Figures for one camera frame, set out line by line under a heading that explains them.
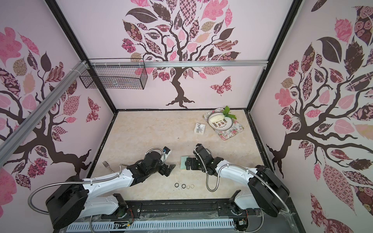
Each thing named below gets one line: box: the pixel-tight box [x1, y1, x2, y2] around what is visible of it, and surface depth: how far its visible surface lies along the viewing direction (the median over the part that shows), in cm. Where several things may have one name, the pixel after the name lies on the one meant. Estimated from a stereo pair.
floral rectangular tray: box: [220, 118, 245, 141], surface depth 109 cm
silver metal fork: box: [101, 160, 116, 173], surface depth 92 cm
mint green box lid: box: [179, 155, 189, 170], surface depth 89 cm
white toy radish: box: [209, 105, 238, 122], surface depth 115 cm
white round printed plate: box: [207, 111, 234, 131], surface depth 112 cm
